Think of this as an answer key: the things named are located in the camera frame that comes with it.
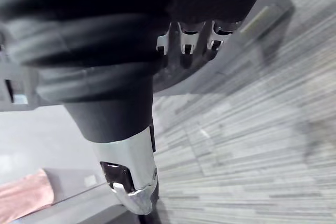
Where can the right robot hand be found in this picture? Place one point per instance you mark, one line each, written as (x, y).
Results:
(105, 37)

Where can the pink cloth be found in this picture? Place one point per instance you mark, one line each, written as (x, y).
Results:
(23, 195)

